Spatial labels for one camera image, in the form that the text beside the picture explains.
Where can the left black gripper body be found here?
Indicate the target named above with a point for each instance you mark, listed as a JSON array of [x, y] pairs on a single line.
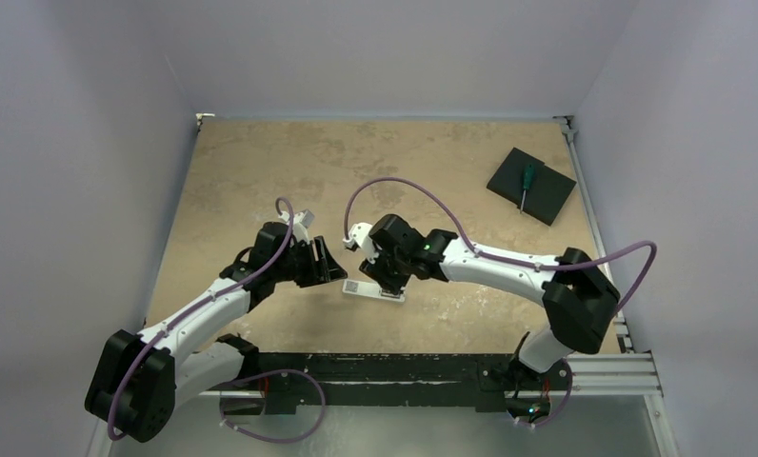
[[299, 264]]

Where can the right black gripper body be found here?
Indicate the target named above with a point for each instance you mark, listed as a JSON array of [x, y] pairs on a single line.
[[388, 277]]

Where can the white remote control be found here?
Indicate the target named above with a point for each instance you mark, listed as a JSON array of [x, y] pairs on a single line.
[[371, 290]]

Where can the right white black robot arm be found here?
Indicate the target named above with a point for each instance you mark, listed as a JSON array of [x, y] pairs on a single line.
[[579, 302]]

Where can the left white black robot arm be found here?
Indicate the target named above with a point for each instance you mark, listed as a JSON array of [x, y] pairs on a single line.
[[141, 378]]

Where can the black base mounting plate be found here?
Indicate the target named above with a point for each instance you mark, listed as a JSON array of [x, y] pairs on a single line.
[[482, 382]]

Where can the black foam block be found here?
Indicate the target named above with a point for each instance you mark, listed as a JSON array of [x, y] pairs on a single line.
[[532, 186]]

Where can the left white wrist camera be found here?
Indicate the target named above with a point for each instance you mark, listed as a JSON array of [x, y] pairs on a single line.
[[301, 222]]

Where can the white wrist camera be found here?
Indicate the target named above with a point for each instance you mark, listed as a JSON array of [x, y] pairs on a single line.
[[301, 222], [358, 239]]

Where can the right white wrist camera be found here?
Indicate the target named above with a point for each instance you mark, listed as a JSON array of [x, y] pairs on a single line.
[[358, 239]]

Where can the green handled screwdriver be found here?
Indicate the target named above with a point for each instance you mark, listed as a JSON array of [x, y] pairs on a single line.
[[527, 180]]

